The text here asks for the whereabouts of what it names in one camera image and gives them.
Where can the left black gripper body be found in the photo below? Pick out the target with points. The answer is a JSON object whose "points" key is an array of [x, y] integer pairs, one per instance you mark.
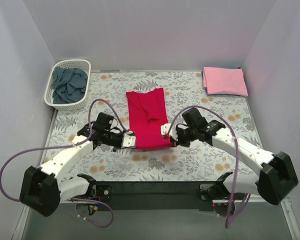
{"points": [[119, 141]]}

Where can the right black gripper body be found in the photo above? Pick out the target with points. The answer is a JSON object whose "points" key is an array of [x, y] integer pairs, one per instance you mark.
{"points": [[179, 136]]}

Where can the red t shirt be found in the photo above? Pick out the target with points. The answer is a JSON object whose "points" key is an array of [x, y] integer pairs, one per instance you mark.
{"points": [[147, 113]]}

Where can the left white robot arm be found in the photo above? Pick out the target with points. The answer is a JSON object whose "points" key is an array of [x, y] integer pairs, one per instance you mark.
{"points": [[44, 188]]}

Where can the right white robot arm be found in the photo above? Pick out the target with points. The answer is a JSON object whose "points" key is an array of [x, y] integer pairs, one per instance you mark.
{"points": [[274, 174]]}

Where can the floral patterned table mat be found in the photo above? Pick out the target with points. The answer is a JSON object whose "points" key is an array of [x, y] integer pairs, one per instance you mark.
{"points": [[199, 162]]}

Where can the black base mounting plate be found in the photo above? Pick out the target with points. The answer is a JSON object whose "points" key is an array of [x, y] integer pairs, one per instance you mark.
{"points": [[155, 195]]}

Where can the white plastic laundry basket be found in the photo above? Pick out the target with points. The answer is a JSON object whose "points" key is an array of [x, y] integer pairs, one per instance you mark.
{"points": [[72, 63]]}

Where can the folded pink t shirt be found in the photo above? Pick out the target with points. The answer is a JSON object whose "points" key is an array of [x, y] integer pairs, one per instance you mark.
{"points": [[221, 81]]}

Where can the dark blue-grey t shirt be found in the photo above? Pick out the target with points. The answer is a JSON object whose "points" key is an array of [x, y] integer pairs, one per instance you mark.
{"points": [[69, 85]]}

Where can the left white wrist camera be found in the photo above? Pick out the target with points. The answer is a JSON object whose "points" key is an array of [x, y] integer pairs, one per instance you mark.
{"points": [[129, 140]]}

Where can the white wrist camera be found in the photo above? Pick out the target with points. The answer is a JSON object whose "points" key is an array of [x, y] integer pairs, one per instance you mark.
{"points": [[129, 140], [169, 132]]}

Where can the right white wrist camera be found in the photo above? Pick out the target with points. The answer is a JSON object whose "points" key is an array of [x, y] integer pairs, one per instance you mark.
{"points": [[169, 132]]}

